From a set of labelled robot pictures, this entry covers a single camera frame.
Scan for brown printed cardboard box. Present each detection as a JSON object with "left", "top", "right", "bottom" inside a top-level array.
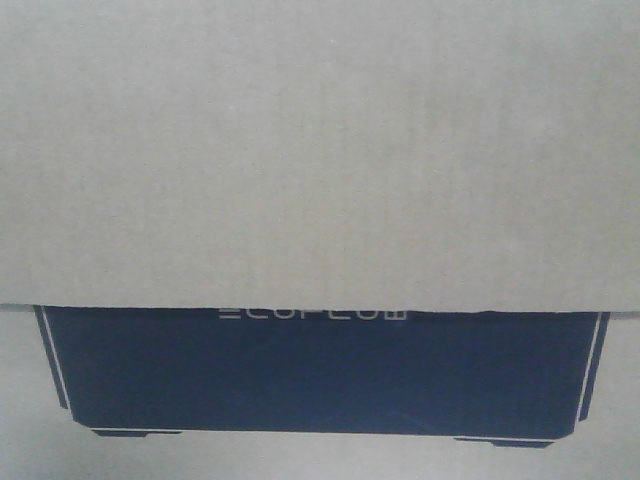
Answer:
[{"left": 1, "top": 1, "right": 639, "bottom": 479}]

